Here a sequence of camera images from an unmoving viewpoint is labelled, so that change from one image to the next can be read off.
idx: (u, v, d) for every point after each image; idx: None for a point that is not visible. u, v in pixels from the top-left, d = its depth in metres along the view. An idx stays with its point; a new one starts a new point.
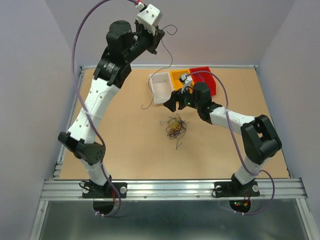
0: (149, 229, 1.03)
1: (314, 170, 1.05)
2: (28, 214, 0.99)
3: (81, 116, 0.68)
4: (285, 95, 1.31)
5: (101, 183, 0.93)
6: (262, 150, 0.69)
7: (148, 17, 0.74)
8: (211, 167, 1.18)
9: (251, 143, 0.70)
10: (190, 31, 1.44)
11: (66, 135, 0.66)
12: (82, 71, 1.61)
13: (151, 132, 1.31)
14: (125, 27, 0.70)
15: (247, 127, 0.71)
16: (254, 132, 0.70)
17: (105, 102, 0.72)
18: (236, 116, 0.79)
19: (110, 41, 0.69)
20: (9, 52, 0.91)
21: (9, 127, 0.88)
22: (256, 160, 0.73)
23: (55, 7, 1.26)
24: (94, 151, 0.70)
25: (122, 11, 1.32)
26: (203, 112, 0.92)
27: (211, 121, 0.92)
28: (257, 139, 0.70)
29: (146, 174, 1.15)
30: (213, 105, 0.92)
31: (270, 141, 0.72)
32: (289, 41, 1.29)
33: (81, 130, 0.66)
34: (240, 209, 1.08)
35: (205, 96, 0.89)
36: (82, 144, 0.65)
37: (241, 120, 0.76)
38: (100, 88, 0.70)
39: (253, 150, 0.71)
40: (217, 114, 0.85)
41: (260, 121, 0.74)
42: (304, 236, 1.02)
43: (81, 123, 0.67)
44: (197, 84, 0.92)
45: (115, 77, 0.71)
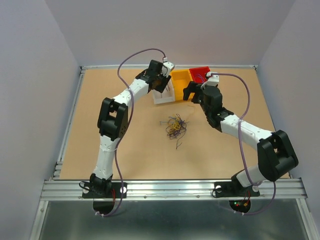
0: (149, 229, 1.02)
1: (314, 170, 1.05)
2: (28, 215, 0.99)
3: (125, 92, 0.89)
4: (285, 95, 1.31)
5: (105, 176, 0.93)
6: (278, 169, 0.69)
7: (169, 64, 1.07)
8: (211, 167, 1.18)
9: (268, 161, 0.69)
10: (190, 31, 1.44)
11: (111, 100, 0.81)
12: (82, 71, 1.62)
13: (154, 133, 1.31)
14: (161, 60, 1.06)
15: (265, 145, 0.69)
16: (271, 151, 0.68)
17: (139, 94, 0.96)
18: (250, 129, 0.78)
19: (151, 63, 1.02)
20: (9, 52, 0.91)
21: (8, 128, 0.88)
22: (269, 176, 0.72)
23: (55, 7, 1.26)
24: (125, 123, 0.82)
25: (122, 11, 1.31)
26: (213, 118, 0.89)
27: (221, 129, 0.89)
28: (274, 157, 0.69)
29: (155, 175, 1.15)
30: (223, 112, 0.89)
31: (287, 159, 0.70)
32: (289, 42, 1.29)
33: (124, 98, 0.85)
34: (240, 209, 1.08)
35: (217, 102, 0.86)
36: (124, 105, 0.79)
37: (256, 134, 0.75)
38: (141, 83, 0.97)
39: (269, 167, 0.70)
40: (229, 124, 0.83)
41: (277, 137, 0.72)
42: (304, 236, 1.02)
43: (124, 95, 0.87)
44: (207, 90, 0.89)
45: (149, 83, 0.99)
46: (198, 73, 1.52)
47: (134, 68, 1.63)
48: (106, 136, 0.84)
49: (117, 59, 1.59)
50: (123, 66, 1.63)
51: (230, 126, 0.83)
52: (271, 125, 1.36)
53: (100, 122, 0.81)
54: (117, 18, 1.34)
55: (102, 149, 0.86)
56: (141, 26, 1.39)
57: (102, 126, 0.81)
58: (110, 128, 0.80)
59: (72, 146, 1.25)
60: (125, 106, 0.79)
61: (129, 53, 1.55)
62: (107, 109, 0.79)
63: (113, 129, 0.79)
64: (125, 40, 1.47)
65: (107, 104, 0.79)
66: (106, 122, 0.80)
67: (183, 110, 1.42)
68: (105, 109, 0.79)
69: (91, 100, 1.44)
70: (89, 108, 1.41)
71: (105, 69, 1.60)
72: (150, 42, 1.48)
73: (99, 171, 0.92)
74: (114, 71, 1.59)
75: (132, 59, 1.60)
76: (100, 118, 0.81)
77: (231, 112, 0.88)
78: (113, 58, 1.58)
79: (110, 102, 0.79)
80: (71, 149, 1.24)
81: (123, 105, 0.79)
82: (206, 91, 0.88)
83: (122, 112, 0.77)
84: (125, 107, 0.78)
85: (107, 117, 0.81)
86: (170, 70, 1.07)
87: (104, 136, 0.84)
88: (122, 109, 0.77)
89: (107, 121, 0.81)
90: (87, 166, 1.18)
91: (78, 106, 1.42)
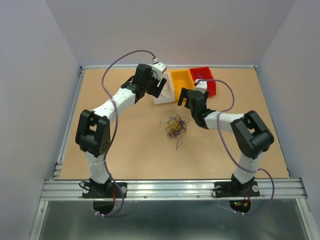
0: (149, 229, 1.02)
1: (314, 170, 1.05)
2: (28, 215, 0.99)
3: (107, 103, 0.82)
4: (285, 95, 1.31)
5: (102, 180, 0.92)
6: (253, 143, 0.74)
7: (160, 66, 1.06)
8: (211, 167, 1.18)
9: (243, 137, 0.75)
10: (190, 31, 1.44)
11: (90, 112, 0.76)
12: (82, 71, 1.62)
13: (154, 133, 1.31)
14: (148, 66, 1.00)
15: (237, 123, 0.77)
16: (243, 127, 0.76)
17: (123, 105, 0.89)
18: (227, 116, 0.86)
19: (138, 70, 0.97)
20: (9, 52, 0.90)
21: (8, 128, 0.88)
22: (249, 154, 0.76)
23: (55, 7, 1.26)
24: (106, 138, 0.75)
25: (122, 11, 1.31)
26: (199, 118, 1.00)
27: (207, 127, 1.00)
28: (247, 133, 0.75)
29: (160, 175, 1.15)
30: (207, 111, 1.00)
31: (262, 135, 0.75)
32: (289, 41, 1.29)
33: (105, 111, 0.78)
34: (240, 209, 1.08)
35: (201, 103, 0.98)
36: (105, 118, 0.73)
37: (231, 118, 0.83)
38: (126, 93, 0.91)
39: (245, 144, 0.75)
40: (210, 118, 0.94)
41: (249, 117, 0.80)
42: (304, 236, 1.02)
43: (106, 107, 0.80)
44: (191, 93, 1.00)
45: (135, 93, 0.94)
46: (198, 73, 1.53)
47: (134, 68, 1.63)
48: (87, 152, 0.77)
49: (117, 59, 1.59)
50: (123, 66, 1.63)
51: (212, 120, 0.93)
52: (271, 125, 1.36)
53: (79, 137, 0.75)
54: (117, 18, 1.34)
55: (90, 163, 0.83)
56: (141, 26, 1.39)
57: (81, 141, 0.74)
58: (89, 144, 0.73)
59: (72, 146, 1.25)
60: (106, 119, 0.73)
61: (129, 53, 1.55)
62: (86, 122, 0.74)
63: (93, 145, 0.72)
64: (125, 40, 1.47)
65: (86, 116, 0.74)
66: (84, 137, 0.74)
67: (183, 109, 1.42)
68: (83, 122, 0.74)
69: (91, 100, 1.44)
70: (89, 109, 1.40)
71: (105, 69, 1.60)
72: (150, 42, 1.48)
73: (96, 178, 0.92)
74: (113, 71, 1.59)
75: (132, 59, 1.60)
76: (78, 132, 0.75)
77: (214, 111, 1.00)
78: (113, 57, 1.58)
79: (89, 114, 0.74)
80: (71, 149, 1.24)
81: (104, 118, 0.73)
82: (190, 94, 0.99)
83: (102, 125, 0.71)
84: (106, 120, 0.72)
85: (85, 132, 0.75)
86: (162, 71, 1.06)
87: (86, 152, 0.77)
88: (102, 122, 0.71)
89: (86, 135, 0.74)
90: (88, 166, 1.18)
91: (78, 106, 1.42)
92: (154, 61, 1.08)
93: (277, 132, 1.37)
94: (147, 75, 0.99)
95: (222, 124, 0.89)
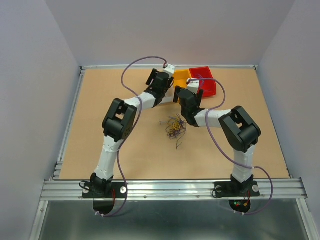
0: (149, 229, 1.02)
1: (314, 170, 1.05)
2: (28, 215, 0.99)
3: (133, 99, 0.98)
4: (285, 95, 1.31)
5: (105, 177, 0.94)
6: (242, 137, 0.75)
7: (170, 69, 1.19)
8: (211, 168, 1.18)
9: (231, 132, 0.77)
10: (190, 31, 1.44)
11: (121, 101, 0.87)
12: (82, 71, 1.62)
13: (155, 133, 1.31)
14: (166, 74, 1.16)
15: (224, 118, 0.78)
16: (231, 122, 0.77)
17: (147, 104, 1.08)
18: (215, 113, 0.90)
19: (156, 80, 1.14)
20: (8, 52, 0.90)
21: (8, 128, 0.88)
22: (239, 148, 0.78)
23: (55, 7, 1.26)
24: (129, 126, 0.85)
25: (122, 11, 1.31)
26: (190, 118, 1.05)
27: (198, 125, 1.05)
28: (235, 127, 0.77)
29: (166, 175, 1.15)
30: (197, 110, 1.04)
31: (249, 129, 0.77)
32: (289, 41, 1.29)
33: (133, 102, 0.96)
34: (240, 209, 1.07)
35: (191, 103, 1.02)
36: (133, 107, 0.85)
37: (219, 114, 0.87)
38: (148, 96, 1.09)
39: (234, 138, 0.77)
40: (201, 115, 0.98)
41: (236, 112, 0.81)
42: (303, 236, 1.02)
43: (134, 101, 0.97)
44: (182, 93, 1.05)
45: (155, 98, 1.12)
46: (198, 73, 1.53)
47: (134, 68, 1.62)
48: (109, 137, 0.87)
49: (117, 59, 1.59)
50: (123, 66, 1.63)
51: (202, 117, 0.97)
52: (271, 125, 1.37)
53: (106, 121, 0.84)
54: (117, 18, 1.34)
55: (105, 149, 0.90)
56: (141, 26, 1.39)
57: (107, 125, 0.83)
58: (115, 127, 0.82)
59: (72, 146, 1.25)
60: (134, 108, 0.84)
61: (129, 52, 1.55)
62: (116, 108, 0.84)
63: (118, 129, 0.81)
64: (125, 40, 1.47)
65: (117, 103, 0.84)
66: (111, 121, 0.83)
67: None
68: (114, 108, 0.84)
69: (91, 100, 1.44)
70: (89, 109, 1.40)
71: (105, 69, 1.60)
72: (150, 42, 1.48)
73: (100, 171, 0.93)
74: (113, 71, 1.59)
75: (132, 59, 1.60)
76: (107, 116, 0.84)
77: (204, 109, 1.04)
78: (113, 57, 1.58)
79: (120, 102, 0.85)
80: (71, 149, 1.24)
81: (133, 107, 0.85)
82: (181, 94, 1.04)
83: (131, 112, 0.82)
84: (134, 109, 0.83)
85: (113, 117, 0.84)
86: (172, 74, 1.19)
87: (108, 136, 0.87)
88: (131, 110, 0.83)
89: (113, 120, 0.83)
90: (88, 166, 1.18)
91: (78, 106, 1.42)
92: (165, 64, 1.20)
93: (277, 132, 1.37)
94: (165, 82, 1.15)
95: (211, 121, 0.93)
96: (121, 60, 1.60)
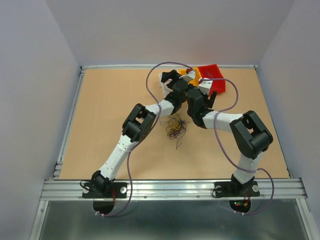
0: (148, 229, 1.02)
1: (314, 170, 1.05)
2: (28, 214, 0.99)
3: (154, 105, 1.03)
4: (285, 95, 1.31)
5: (108, 175, 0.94)
6: (253, 144, 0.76)
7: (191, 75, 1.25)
8: (211, 168, 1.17)
9: (242, 138, 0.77)
10: (190, 31, 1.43)
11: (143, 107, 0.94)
12: (82, 71, 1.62)
13: (155, 133, 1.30)
14: (185, 83, 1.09)
15: (236, 123, 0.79)
16: (243, 128, 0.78)
17: (166, 111, 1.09)
18: (226, 116, 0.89)
19: (174, 89, 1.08)
20: (8, 52, 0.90)
21: (8, 127, 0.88)
22: (249, 154, 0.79)
23: (55, 6, 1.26)
24: (147, 131, 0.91)
25: (122, 11, 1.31)
26: (197, 118, 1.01)
27: (205, 126, 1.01)
28: (247, 133, 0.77)
29: (170, 175, 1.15)
30: (205, 111, 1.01)
31: (260, 135, 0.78)
32: (289, 41, 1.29)
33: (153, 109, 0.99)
34: (239, 209, 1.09)
35: (199, 103, 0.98)
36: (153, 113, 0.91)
37: (230, 118, 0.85)
38: (167, 103, 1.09)
39: (245, 144, 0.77)
40: (209, 117, 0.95)
41: (248, 117, 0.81)
42: (303, 236, 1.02)
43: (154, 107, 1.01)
44: (189, 93, 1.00)
45: (174, 107, 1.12)
46: (207, 71, 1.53)
47: (134, 68, 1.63)
48: (126, 136, 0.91)
49: (117, 59, 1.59)
50: (123, 66, 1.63)
51: (211, 119, 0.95)
52: (271, 125, 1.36)
53: (126, 123, 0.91)
54: (117, 18, 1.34)
55: (118, 147, 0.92)
56: (141, 26, 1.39)
57: (126, 127, 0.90)
58: (133, 129, 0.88)
59: (72, 146, 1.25)
60: (153, 114, 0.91)
61: (129, 52, 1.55)
62: (137, 113, 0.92)
63: (136, 131, 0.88)
64: (125, 40, 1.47)
65: (139, 108, 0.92)
66: (131, 124, 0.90)
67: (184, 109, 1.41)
68: (135, 113, 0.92)
69: (91, 100, 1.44)
70: (89, 109, 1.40)
71: (105, 69, 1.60)
72: (150, 42, 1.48)
73: (106, 169, 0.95)
74: (113, 71, 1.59)
75: (132, 59, 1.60)
76: (128, 119, 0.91)
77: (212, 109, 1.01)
78: (113, 57, 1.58)
79: (142, 108, 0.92)
80: (71, 149, 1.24)
81: (152, 113, 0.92)
82: (188, 94, 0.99)
83: (150, 118, 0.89)
84: (153, 115, 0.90)
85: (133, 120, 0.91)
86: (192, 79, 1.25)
87: (125, 136, 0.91)
88: (150, 116, 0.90)
89: (133, 123, 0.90)
90: (88, 166, 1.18)
91: (79, 106, 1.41)
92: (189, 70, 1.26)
93: (277, 132, 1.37)
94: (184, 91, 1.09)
95: (219, 123, 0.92)
96: (121, 60, 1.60)
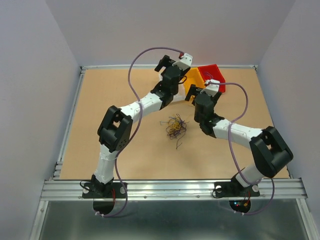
0: (148, 229, 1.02)
1: (314, 170, 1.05)
2: (28, 214, 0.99)
3: (135, 104, 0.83)
4: (285, 95, 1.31)
5: (103, 180, 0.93)
6: (274, 164, 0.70)
7: (187, 61, 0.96)
8: (211, 168, 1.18)
9: (263, 158, 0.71)
10: (190, 31, 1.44)
11: (118, 109, 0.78)
12: (82, 71, 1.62)
13: (156, 134, 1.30)
14: (177, 71, 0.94)
15: (257, 142, 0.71)
16: (264, 147, 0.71)
17: (151, 108, 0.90)
18: (241, 130, 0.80)
19: (164, 78, 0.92)
20: (8, 53, 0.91)
21: (8, 127, 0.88)
22: (267, 173, 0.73)
23: (55, 7, 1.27)
24: (125, 137, 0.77)
25: (122, 11, 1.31)
26: (206, 126, 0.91)
27: (214, 135, 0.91)
28: (268, 153, 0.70)
29: (170, 175, 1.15)
30: (214, 118, 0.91)
31: (281, 154, 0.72)
32: (289, 41, 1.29)
33: (131, 111, 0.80)
34: (239, 209, 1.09)
35: (209, 110, 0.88)
36: (129, 118, 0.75)
37: (247, 133, 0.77)
38: (153, 98, 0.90)
39: (265, 164, 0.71)
40: (220, 128, 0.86)
41: (268, 133, 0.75)
42: (304, 236, 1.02)
43: (133, 107, 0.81)
44: (198, 98, 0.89)
45: (163, 100, 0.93)
46: (207, 71, 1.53)
47: (133, 68, 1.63)
48: (105, 145, 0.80)
49: (117, 59, 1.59)
50: (123, 66, 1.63)
51: (222, 130, 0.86)
52: (271, 125, 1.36)
53: (101, 130, 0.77)
54: (117, 18, 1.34)
55: (101, 157, 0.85)
56: (141, 26, 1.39)
57: (101, 135, 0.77)
58: (108, 138, 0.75)
59: (72, 146, 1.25)
60: (130, 119, 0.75)
61: (129, 53, 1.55)
62: (111, 117, 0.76)
63: (112, 140, 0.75)
64: (125, 40, 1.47)
65: (112, 112, 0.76)
66: (106, 131, 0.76)
67: (184, 109, 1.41)
68: (109, 117, 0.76)
69: (91, 100, 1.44)
70: (89, 109, 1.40)
71: (105, 69, 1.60)
72: (150, 42, 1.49)
73: (98, 175, 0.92)
74: (113, 71, 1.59)
75: (131, 60, 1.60)
76: (101, 125, 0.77)
77: (222, 117, 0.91)
78: (113, 58, 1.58)
79: (116, 111, 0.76)
80: (71, 149, 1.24)
81: (128, 117, 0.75)
82: (198, 100, 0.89)
83: (125, 124, 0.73)
84: (130, 120, 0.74)
85: (109, 126, 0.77)
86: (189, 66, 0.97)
87: (103, 145, 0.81)
88: (126, 121, 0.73)
89: (108, 130, 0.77)
90: (87, 166, 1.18)
91: (78, 106, 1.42)
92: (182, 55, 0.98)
93: None
94: (175, 80, 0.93)
95: (233, 137, 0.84)
96: (120, 60, 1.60)
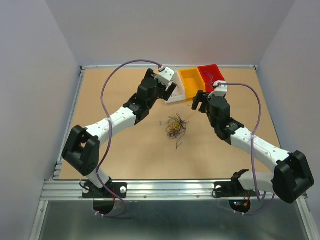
0: (148, 229, 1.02)
1: (313, 170, 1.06)
2: (28, 214, 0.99)
3: (103, 121, 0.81)
4: (285, 95, 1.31)
5: (99, 186, 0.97)
6: (295, 192, 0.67)
7: (167, 75, 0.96)
8: (211, 168, 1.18)
9: (285, 185, 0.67)
10: (190, 31, 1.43)
11: (83, 129, 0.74)
12: (82, 71, 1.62)
13: (156, 133, 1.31)
14: (153, 83, 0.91)
15: (284, 169, 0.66)
16: (290, 175, 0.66)
17: (124, 123, 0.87)
18: (265, 148, 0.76)
19: (140, 90, 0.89)
20: (7, 53, 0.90)
21: (8, 127, 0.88)
22: (284, 197, 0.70)
23: (55, 6, 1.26)
24: (93, 159, 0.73)
25: (122, 11, 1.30)
26: (222, 131, 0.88)
27: (230, 142, 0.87)
28: (293, 181, 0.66)
29: (171, 175, 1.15)
30: (231, 123, 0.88)
31: (303, 181, 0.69)
32: (289, 42, 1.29)
33: (99, 130, 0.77)
34: (240, 209, 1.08)
35: (225, 113, 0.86)
36: (96, 138, 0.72)
37: (272, 154, 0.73)
38: (126, 113, 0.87)
39: (286, 190, 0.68)
40: (240, 138, 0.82)
41: (294, 158, 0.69)
42: (304, 236, 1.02)
43: (101, 126, 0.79)
44: (214, 101, 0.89)
45: (137, 114, 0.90)
46: (207, 71, 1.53)
47: (133, 67, 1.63)
48: None
49: (117, 59, 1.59)
50: (123, 66, 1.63)
51: (242, 141, 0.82)
52: (271, 125, 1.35)
53: (65, 153, 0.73)
54: (117, 18, 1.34)
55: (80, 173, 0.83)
56: (141, 26, 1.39)
57: (67, 158, 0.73)
58: (74, 161, 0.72)
59: None
60: (96, 140, 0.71)
61: (129, 53, 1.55)
62: (75, 139, 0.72)
63: (78, 164, 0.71)
64: (125, 40, 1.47)
65: (76, 132, 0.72)
66: (71, 154, 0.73)
67: (184, 109, 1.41)
68: (72, 139, 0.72)
69: (91, 100, 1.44)
70: (88, 109, 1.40)
71: (105, 69, 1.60)
72: (150, 42, 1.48)
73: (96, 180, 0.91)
74: (113, 71, 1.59)
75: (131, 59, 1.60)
76: (66, 148, 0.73)
77: (241, 124, 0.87)
78: (113, 58, 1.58)
79: (80, 132, 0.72)
80: None
81: (94, 138, 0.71)
82: (213, 102, 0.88)
83: (90, 146, 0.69)
84: (96, 141, 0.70)
85: (74, 148, 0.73)
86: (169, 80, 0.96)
87: None
88: (91, 143, 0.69)
89: (73, 153, 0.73)
90: None
91: (78, 106, 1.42)
92: (160, 68, 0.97)
93: (277, 132, 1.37)
94: (151, 92, 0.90)
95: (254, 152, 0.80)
96: (121, 60, 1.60)
